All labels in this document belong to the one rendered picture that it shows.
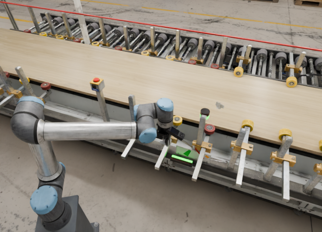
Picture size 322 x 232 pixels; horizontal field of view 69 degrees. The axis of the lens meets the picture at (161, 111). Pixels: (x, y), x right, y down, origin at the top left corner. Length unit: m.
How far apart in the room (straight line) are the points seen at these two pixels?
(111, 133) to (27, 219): 1.68
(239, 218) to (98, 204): 1.31
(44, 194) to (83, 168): 1.15
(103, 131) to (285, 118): 1.38
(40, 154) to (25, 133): 0.34
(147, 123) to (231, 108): 0.94
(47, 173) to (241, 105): 1.48
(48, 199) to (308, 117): 1.88
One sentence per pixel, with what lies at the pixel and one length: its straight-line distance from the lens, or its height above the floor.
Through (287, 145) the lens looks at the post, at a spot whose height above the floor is 1.09.
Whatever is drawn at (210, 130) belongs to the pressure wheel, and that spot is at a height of 0.91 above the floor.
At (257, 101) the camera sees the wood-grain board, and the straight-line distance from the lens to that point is 2.05.
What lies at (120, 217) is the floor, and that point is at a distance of 2.37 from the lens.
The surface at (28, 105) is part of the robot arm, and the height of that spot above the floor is 1.44.
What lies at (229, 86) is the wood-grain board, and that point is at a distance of 2.15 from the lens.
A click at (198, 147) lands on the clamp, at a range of 1.67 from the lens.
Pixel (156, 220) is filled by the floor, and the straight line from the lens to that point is 2.32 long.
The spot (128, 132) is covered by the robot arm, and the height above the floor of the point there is 1.33.
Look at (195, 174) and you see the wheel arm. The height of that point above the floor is 0.86.
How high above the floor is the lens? 2.17
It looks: 44 degrees down
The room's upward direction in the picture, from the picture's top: 1 degrees counter-clockwise
